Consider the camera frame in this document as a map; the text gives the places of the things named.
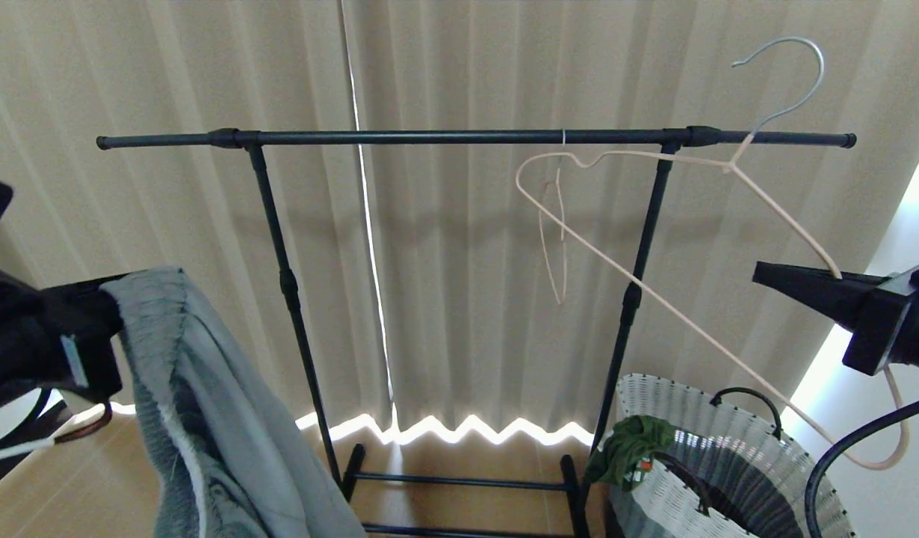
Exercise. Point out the beige curtain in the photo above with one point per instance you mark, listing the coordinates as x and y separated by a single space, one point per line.
467 299

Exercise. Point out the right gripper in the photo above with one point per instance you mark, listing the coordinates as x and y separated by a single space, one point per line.
900 321

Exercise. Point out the white laundry basket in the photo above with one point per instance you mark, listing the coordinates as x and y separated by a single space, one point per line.
684 508

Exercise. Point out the black clothes rack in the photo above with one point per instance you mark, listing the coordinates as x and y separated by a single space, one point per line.
429 137

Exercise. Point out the pale grey shorts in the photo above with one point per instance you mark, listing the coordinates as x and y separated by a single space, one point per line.
228 418

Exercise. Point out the green garment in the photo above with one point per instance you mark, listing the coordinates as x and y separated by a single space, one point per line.
631 448

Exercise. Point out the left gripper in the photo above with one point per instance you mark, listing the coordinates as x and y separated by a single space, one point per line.
26 336

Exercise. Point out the pink clothes hanger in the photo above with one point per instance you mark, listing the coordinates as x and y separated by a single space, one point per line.
788 223
563 217

